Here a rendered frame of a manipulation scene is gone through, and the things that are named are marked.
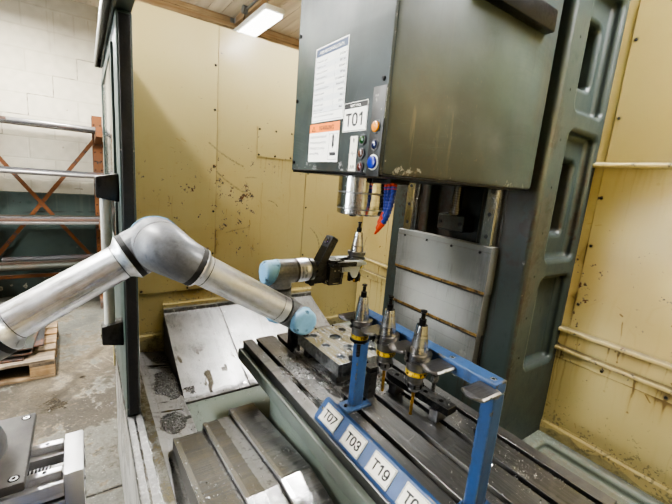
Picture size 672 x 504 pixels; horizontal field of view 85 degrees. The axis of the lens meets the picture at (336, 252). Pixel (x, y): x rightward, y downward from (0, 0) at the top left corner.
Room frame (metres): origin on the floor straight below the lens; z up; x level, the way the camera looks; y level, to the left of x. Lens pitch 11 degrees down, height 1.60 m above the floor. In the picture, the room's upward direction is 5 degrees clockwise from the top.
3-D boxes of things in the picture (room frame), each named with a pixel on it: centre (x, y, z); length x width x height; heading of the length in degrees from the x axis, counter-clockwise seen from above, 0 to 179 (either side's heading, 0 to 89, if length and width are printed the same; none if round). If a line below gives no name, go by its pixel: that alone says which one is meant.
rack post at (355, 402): (1.06, -0.10, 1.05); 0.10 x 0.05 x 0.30; 125
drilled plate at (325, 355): (1.33, -0.05, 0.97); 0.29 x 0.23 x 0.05; 35
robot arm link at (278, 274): (1.08, 0.17, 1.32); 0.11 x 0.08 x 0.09; 124
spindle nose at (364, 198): (1.24, -0.07, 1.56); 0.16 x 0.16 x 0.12
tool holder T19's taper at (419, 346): (0.80, -0.21, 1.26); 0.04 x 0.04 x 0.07
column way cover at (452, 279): (1.49, -0.43, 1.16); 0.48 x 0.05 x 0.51; 35
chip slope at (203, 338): (1.78, 0.32, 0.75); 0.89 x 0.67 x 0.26; 125
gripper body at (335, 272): (1.17, 0.04, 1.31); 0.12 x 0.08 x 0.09; 124
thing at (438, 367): (0.76, -0.25, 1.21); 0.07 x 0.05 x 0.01; 125
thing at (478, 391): (0.67, -0.31, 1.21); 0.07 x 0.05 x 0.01; 125
